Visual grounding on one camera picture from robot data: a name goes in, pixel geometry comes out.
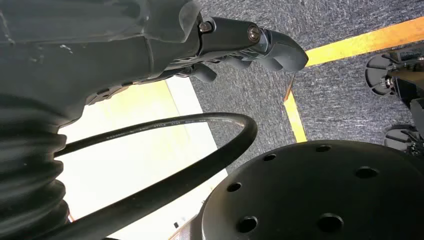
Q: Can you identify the thick black printed cable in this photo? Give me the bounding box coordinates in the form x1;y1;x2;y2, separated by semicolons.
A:
36;112;259;240

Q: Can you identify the long yellow floor tape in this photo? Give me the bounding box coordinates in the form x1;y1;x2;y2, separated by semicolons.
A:
283;16;424;144

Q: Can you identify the black round disc with holes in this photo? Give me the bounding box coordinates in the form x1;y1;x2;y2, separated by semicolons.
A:
178;139;424;240

